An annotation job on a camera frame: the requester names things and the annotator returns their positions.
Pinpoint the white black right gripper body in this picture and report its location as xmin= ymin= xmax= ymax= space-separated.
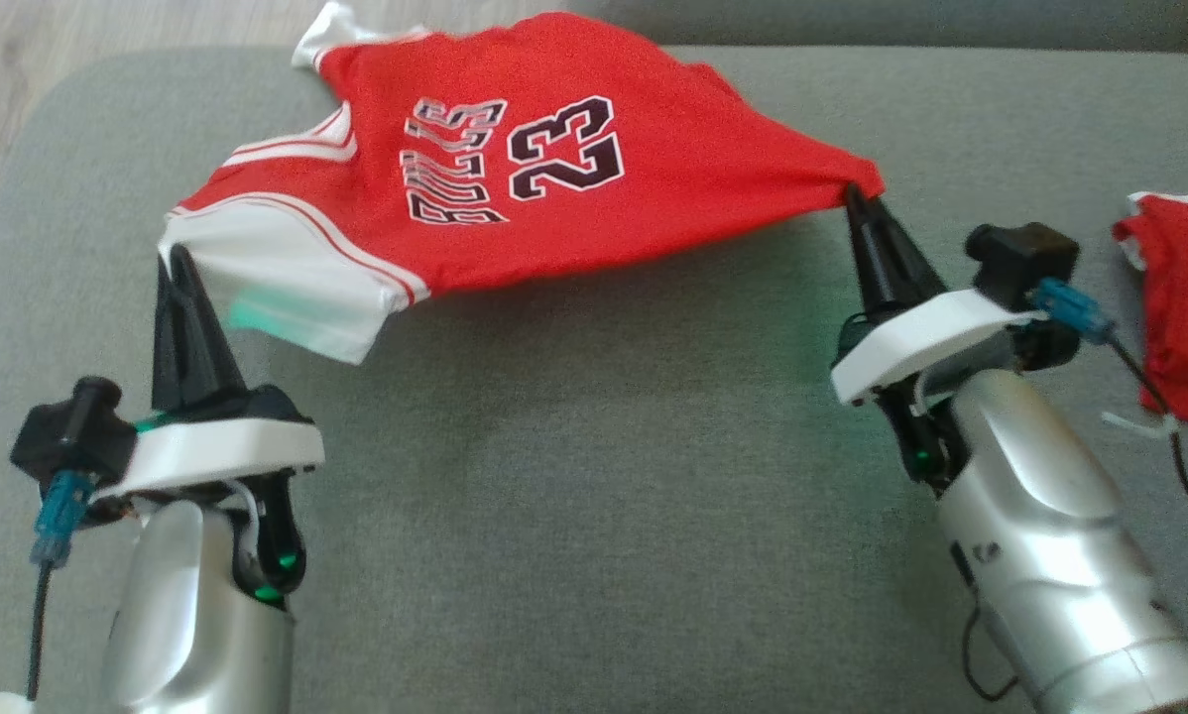
xmin=830 ymin=288 xmax=1049 ymax=407

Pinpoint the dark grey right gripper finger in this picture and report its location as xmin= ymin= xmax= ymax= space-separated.
xmin=843 ymin=183 xmax=899 ymax=317
xmin=862 ymin=196 xmax=945 ymax=307

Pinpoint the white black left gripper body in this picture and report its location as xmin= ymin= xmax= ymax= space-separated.
xmin=91 ymin=387 xmax=326 ymax=503

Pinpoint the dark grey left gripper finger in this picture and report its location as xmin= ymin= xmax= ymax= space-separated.
xmin=174 ymin=244 xmax=250 ymax=405
xmin=152 ymin=246 xmax=198 ymax=412

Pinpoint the red basketball jersey number 23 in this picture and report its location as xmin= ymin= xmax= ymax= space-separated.
xmin=158 ymin=2 xmax=888 ymax=366

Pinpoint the large grey fabric ottoman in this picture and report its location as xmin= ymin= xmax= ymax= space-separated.
xmin=0 ymin=45 xmax=1188 ymax=714

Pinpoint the thin black cable loop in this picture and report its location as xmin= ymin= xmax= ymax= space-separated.
xmin=961 ymin=603 xmax=1023 ymax=703

